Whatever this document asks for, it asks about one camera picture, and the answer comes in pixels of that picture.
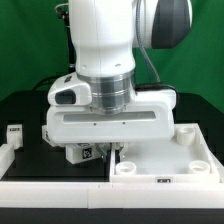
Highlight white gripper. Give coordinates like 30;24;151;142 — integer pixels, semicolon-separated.
47;73;177;160

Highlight white square tabletop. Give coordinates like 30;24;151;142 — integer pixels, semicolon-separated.
110;123;224;184

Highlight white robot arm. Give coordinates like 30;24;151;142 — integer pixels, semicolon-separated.
45;0;192;163

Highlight white front fence rail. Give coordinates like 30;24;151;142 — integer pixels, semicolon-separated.
0;182;224;209

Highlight white fence rail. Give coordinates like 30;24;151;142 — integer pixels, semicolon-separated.
0;144;15;179
0;182;224;209

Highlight black cables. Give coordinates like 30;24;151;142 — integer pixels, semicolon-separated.
31;75;64;92

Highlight white left fence rail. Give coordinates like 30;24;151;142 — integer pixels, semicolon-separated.
0;144;15;179

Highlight black camera stand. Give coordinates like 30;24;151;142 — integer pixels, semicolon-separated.
55;3;75;73

